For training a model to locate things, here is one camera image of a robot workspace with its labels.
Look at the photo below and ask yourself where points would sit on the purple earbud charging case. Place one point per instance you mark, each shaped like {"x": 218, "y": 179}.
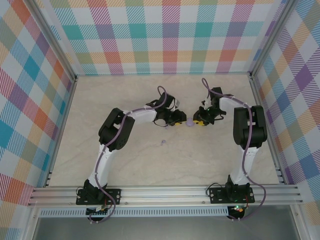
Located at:
{"x": 190, "y": 122}

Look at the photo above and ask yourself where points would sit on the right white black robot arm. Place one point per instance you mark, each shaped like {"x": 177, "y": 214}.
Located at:
{"x": 250, "y": 127}

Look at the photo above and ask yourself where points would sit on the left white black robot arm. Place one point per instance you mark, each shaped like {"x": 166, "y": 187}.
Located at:
{"x": 116, "y": 127}

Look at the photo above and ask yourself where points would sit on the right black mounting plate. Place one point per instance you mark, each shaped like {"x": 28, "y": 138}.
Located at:
{"x": 217, "y": 196}

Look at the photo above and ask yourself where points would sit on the black mounting plate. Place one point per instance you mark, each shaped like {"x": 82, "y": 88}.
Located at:
{"x": 217, "y": 196}
{"x": 112, "y": 196}

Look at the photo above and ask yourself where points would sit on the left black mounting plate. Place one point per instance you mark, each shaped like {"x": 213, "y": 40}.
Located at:
{"x": 112, "y": 196}

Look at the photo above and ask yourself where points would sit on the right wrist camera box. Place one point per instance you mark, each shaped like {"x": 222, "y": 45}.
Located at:
{"x": 205, "y": 101}

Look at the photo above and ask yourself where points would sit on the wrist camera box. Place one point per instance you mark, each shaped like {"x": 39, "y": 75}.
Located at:
{"x": 205, "y": 101}
{"x": 177, "y": 103}

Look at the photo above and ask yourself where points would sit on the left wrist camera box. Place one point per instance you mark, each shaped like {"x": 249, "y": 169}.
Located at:
{"x": 177, "y": 103}

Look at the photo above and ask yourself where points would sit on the aluminium side rail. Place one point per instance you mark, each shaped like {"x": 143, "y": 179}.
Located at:
{"x": 65, "y": 112}
{"x": 263, "y": 112}

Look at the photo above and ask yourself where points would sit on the aluminium corner post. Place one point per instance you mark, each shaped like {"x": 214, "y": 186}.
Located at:
{"x": 56, "y": 42}
{"x": 272, "y": 37}

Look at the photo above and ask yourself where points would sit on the aluminium frame leg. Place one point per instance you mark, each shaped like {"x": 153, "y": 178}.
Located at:
{"x": 31, "y": 225}
{"x": 298, "y": 225}

